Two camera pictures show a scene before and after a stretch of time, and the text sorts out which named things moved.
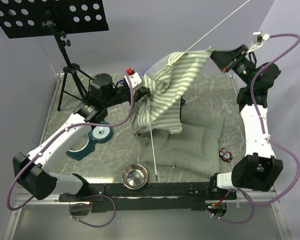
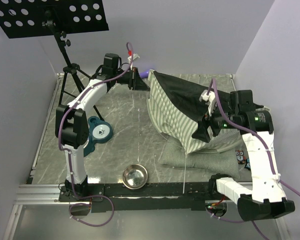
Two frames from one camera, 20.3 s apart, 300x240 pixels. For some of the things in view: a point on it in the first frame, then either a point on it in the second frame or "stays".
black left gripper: (140, 92) → (136, 82)
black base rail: (166, 196) stays
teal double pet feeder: (86, 144) stays
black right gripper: (222, 58) → (201, 133)
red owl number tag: (225, 155) → (240, 157)
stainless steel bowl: (135, 176) stays
